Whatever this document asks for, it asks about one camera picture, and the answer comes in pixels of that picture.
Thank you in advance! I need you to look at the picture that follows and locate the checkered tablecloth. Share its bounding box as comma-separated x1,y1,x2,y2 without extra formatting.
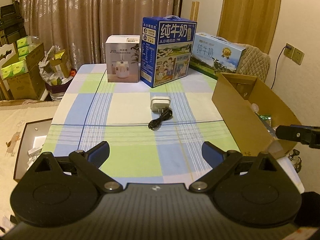
43,64,237,185

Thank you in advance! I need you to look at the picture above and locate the brown curtain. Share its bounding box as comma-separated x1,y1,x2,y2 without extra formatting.
20,0,182,69

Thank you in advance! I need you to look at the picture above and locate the wall power socket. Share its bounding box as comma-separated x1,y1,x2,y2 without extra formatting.
284,43,295,59

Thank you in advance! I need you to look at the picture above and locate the tall blue milk carton box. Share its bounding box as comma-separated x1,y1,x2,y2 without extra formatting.
140,16,197,88

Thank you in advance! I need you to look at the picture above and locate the white humidifier box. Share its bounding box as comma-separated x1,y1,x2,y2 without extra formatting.
105,35,140,83

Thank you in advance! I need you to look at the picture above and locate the open brown cardboard box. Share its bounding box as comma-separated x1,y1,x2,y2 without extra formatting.
212,73,301,159

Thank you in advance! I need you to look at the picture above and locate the black folding cart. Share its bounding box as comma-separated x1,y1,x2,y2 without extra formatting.
0,0,27,46

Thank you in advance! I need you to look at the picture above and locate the cardboard box with tissue packs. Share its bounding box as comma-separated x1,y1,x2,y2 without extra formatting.
1,36,45,100

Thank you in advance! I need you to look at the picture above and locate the black wall cable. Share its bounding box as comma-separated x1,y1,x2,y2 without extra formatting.
270,45,291,90

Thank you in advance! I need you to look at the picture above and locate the silver foil pouch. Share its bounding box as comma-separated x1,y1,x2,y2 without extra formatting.
258,115,272,126

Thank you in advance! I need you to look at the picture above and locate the white power adapter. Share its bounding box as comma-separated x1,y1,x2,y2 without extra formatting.
150,96,171,113

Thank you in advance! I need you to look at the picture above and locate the dark tray on floor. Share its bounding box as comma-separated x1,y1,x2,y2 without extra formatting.
13,118,52,182

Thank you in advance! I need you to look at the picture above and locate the clear plastic cup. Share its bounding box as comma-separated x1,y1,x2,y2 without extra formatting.
251,103,259,113

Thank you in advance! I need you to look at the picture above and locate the quilted beige chair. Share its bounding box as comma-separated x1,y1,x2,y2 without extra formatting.
236,43,271,82

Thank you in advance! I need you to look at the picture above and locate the cardboard box with clutter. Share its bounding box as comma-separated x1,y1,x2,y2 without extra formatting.
39,46,75,101

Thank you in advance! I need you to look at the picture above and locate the wall switch plate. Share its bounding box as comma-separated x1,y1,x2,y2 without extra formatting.
292,48,304,65

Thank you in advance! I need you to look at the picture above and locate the light blue milk gift box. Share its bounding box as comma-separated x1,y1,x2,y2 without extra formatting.
190,33,246,77

